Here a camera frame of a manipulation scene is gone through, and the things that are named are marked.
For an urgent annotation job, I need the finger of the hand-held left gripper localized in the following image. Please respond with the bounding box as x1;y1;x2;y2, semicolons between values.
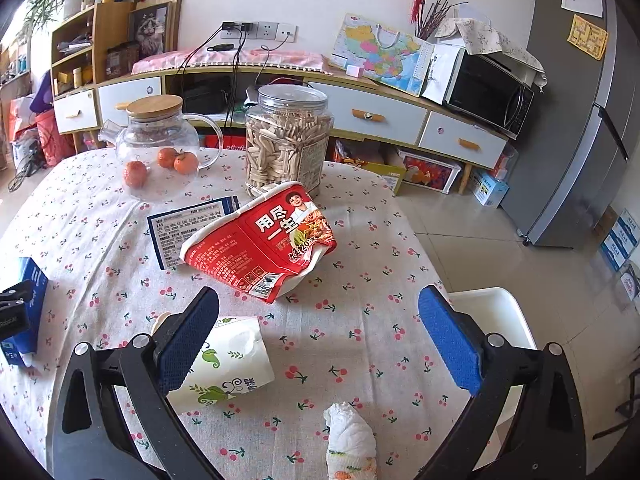
0;282;37;309

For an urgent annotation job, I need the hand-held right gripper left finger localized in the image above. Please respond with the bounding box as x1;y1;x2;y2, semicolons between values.
52;286;223;480

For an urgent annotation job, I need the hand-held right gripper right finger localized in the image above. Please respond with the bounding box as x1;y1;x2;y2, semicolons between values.
417;285;588;480

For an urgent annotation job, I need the blue cardboard box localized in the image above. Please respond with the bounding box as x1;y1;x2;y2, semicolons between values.
0;256;50;368

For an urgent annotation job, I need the white paper cup green print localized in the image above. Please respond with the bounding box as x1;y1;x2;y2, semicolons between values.
150;312;276;407

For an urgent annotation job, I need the crushed red instant noodle bowl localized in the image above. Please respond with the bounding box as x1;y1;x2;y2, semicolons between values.
180;181;337;305

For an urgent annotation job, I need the white tissue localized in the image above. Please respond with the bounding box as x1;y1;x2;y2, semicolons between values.
323;402;378;480

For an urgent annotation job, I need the white plastic chair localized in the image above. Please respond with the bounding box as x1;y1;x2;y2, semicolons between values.
447;286;540;423

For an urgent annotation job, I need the cherry print tablecloth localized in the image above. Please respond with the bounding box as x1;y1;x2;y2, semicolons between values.
0;147;473;480

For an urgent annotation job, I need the flat blue bordered packet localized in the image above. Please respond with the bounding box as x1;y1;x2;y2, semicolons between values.
147;195;241;271

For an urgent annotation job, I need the red shopping bag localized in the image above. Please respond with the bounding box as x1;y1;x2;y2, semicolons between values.
34;110;76;166

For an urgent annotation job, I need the clear storage bin red picture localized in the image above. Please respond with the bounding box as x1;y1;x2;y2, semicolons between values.
397;149;463;193

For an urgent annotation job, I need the yellow cardboard box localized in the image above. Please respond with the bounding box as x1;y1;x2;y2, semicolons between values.
332;140;407;196

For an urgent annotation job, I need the white orange plastic bag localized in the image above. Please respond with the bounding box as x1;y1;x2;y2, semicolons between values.
7;95;38;143

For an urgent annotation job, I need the brown cardboard box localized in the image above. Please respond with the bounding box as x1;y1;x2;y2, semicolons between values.
592;207;618;238

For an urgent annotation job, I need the purple cloth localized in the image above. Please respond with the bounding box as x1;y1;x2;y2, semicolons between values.
29;70;53;116

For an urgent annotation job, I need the glass teapot with bamboo lid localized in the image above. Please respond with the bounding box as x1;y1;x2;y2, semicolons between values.
98;95;223;201

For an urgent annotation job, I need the clear plastic snack jar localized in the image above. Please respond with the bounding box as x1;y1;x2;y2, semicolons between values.
244;85;334;198

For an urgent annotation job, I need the grey refrigerator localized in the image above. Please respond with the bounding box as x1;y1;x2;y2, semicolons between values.
500;0;631;250

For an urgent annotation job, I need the white wooden low cabinet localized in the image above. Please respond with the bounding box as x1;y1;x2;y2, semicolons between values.
95;62;511;196

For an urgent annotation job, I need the black microwave oven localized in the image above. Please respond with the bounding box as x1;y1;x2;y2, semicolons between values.
442;50;535;140

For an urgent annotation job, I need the brown tin box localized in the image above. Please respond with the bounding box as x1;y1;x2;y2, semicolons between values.
105;42;141;81

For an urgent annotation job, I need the white paper bag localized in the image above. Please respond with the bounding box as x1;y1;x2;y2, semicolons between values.
421;42;468;106

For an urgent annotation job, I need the wooden shelf unit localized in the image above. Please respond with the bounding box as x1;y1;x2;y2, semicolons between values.
50;2;136;136

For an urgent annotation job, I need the map print paper bag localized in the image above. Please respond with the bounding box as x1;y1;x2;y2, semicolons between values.
330;13;435;97

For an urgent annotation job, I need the dark framed picture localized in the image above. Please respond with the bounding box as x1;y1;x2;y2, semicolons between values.
128;2;172;61

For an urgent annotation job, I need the pink lace cloth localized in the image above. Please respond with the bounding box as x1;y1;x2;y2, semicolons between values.
131;47;335;77

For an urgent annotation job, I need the floral cloth cover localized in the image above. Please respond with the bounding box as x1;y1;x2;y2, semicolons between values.
435;17;548;93

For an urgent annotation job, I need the dried branches bunch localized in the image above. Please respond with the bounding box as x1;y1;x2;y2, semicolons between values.
415;0;468;43

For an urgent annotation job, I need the yellow paper note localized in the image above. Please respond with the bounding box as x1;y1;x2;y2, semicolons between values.
567;14;609;61

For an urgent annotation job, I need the wooden frame board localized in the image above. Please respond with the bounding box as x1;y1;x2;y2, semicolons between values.
132;0;185;56

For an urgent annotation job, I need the white wall socket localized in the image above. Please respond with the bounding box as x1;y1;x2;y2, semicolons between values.
221;21;297;42

